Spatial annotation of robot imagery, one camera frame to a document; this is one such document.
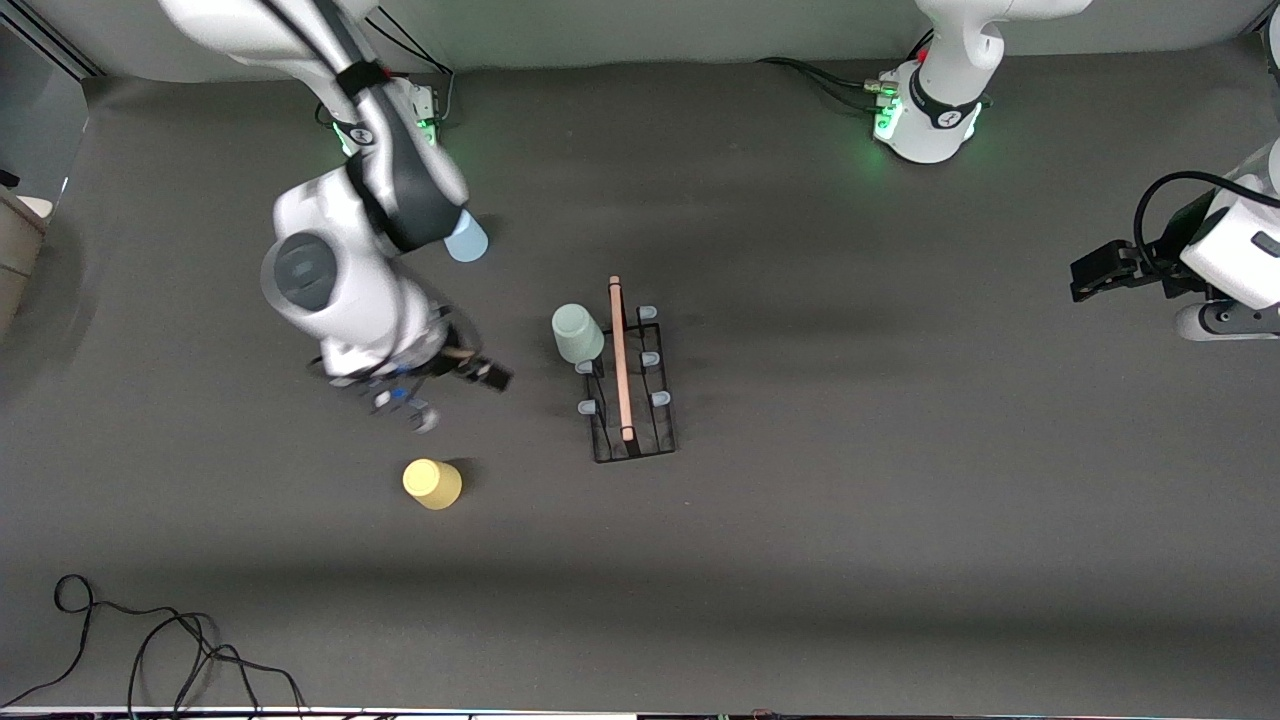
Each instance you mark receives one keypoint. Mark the dark grey table mat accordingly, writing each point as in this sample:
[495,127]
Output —
[800,550]

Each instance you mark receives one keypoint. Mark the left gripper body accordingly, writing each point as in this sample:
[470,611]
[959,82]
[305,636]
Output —
[1165,254]

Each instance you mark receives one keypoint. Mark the light blue plastic cup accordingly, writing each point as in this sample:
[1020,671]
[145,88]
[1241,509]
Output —
[468,242]

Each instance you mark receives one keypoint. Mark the beige box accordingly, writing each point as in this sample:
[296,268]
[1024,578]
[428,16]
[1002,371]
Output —
[25,250]

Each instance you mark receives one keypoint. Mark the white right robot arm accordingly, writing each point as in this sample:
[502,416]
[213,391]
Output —
[330,280]

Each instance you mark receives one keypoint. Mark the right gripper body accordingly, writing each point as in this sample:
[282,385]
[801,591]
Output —
[449,359]

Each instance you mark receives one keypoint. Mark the black frame rail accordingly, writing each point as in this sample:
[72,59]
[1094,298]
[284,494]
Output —
[60,46]

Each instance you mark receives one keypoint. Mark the yellow plastic cup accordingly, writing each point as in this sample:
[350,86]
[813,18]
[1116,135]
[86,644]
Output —
[432,484]

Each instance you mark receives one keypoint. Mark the pale green plastic cup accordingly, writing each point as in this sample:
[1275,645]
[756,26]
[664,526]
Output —
[577,333]

